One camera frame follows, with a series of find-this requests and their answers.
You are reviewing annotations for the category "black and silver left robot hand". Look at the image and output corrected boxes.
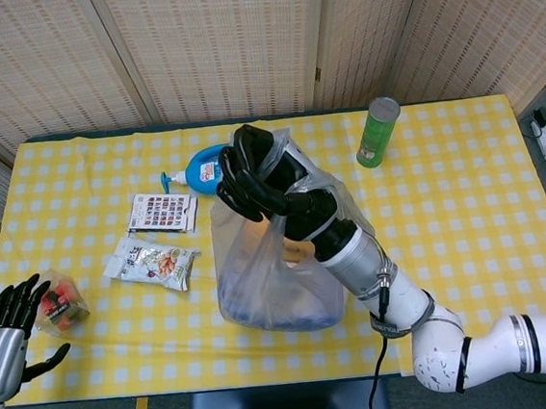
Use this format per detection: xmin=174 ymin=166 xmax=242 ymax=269
xmin=0 ymin=270 xmax=77 ymax=405

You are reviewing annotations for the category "blue pump soap bottle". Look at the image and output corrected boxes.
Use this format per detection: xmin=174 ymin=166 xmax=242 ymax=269
xmin=157 ymin=141 xmax=237 ymax=203

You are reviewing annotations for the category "woven folding screen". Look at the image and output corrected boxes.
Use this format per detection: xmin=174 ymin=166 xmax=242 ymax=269
xmin=0 ymin=0 xmax=546 ymax=222

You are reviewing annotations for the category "green chip can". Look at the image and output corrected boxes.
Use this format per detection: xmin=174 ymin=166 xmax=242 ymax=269
xmin=350 ymin=93 xmax=407 ymax=171

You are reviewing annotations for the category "orange plush toy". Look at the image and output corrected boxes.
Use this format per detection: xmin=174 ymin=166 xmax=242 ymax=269
xmin=238 ymin=209 xmax=310 ymax=272

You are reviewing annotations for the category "yellow checked tablecloth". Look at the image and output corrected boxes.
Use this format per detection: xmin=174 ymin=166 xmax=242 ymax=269
xmin=0 ymin=89 xmax=546 ymax=409

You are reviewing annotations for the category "card pack with coloured squares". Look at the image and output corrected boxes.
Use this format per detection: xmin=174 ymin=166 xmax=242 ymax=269
xmin=123 ymin=188 xmax=202 ymax=241

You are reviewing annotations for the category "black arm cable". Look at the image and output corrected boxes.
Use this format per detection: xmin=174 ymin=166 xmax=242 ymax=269
xmin=354 ymin=283 xmax=403 ymax=409

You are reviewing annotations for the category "clear packet of red items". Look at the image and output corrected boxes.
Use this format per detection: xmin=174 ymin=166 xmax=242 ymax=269
xmin=29 ymin=265 xmax=94 ymax=342

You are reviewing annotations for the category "translucent plastic bag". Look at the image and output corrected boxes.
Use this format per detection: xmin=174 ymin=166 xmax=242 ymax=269
xmin=199 ymin=119 xmax=385 ymax=342

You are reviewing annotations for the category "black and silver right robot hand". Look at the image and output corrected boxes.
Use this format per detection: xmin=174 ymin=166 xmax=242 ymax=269
xmin=210 ymin=115 xmax=362 ymax=274

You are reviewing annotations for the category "white snack packet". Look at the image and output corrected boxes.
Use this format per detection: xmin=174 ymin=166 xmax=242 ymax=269
xmin=98 ymin=229 xmax=206 ymax=301

